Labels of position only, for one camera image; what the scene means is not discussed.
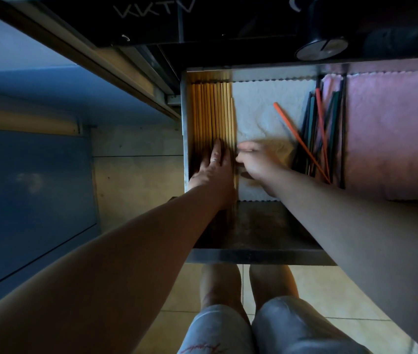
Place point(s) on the person's right hand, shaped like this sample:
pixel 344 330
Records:
pixel 262 167

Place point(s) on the person's left hand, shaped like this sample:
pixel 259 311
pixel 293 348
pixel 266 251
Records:
pixel 216 180

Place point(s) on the person's right fingers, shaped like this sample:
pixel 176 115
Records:
pixel 249 152

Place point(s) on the person's left fingers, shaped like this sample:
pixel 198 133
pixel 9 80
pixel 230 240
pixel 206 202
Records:
pixel 219 154

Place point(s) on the row of wooden chopsticks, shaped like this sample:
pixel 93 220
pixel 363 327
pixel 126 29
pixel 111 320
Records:
pixel 209 110

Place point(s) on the person's right forearm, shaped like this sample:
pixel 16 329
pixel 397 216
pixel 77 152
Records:
pixel 364 232

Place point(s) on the person's left forearm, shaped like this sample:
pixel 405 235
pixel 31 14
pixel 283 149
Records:
pixel 113 276

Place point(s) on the white towel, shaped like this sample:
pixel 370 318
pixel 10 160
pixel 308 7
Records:
pixel 262 105

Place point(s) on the long orange chopstick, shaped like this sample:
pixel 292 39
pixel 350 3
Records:
pixel 321 121
pixel 297 135

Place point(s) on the bundle of dark chopsticks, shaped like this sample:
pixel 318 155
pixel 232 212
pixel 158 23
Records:
pixel 309 128

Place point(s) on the steel drawer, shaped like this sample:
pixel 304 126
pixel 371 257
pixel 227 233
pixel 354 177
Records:
pixel 260 232

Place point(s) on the round black knob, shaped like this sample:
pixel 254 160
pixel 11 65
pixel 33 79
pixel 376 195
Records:
pixel 321 48

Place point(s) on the black cooktop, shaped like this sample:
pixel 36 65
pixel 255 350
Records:
pixel 231 22

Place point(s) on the person's left leg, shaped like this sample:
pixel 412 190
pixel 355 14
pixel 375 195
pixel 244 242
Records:
pixel 220 287

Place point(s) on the person's leg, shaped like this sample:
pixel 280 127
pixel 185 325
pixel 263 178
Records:
pixel 271 283
pixel 220 287

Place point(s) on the person's right leg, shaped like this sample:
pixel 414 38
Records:
pixel 271 283

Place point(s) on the pink cloth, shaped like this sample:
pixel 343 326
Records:
pixel 389 136

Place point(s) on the light grey shorts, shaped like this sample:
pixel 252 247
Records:
pixel 286 328

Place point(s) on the blue cabinet door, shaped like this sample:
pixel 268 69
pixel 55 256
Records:
pixel 28 202

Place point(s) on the blue drawer front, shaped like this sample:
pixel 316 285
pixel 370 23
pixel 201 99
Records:
pixel 32 69

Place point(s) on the metal drawer rail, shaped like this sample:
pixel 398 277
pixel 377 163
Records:
pixel 120 66

